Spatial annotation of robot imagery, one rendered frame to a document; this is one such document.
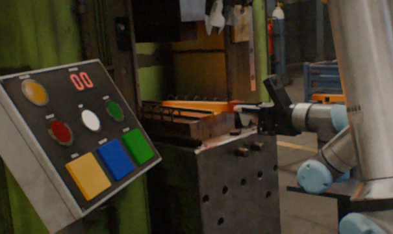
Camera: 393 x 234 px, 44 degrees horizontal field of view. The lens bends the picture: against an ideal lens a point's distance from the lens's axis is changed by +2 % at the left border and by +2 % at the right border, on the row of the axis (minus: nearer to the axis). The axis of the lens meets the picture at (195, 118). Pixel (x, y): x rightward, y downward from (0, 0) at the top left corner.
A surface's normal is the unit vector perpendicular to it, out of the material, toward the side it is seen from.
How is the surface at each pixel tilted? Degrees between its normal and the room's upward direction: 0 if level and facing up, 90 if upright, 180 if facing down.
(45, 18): 89
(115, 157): 60
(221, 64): 90
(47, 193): 90
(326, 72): 89
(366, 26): 70
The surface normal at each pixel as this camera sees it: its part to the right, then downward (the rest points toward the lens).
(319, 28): -0.78, 0.18
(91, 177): 0.78, -0.49
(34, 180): -0.33, 0.21
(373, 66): -0.39, -0.13
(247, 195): 0.71, 0.09
